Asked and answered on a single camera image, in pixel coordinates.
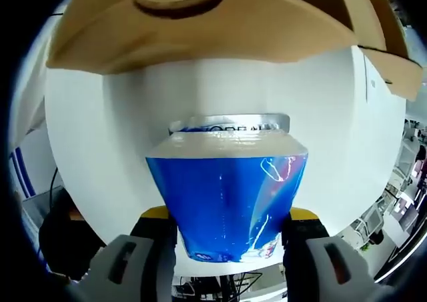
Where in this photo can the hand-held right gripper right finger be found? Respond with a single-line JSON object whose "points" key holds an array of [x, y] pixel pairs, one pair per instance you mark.
{"points": [[353, 278]]}

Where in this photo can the blue soft tissue pack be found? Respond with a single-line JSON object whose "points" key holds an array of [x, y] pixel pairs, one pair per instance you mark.
{"points": [[227, 198]]}

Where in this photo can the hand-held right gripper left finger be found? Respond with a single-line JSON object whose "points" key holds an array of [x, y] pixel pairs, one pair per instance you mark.
{"points": [[100, 275]]}

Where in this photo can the brown cardboard shoe box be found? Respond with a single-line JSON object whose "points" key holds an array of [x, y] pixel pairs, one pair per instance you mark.
{"points": [[166, 32]]}

